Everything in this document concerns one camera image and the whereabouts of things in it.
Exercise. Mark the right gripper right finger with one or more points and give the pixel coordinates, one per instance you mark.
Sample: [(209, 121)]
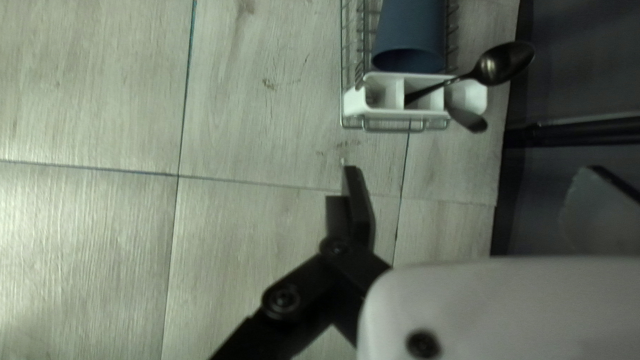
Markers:
[(605, 220)]

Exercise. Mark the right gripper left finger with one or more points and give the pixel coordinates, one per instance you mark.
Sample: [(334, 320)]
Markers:
[(357, 220)]

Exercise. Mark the black spoon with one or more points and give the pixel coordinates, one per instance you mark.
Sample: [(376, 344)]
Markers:
[(502, 62)]

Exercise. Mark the dark blue cup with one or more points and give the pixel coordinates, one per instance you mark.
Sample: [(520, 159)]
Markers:
[(410, 35)]

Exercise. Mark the white cutlery holder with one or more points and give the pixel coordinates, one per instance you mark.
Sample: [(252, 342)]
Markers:
[(387, 92)]

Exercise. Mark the black frame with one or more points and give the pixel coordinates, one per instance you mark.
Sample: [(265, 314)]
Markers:
[(575, 132)]

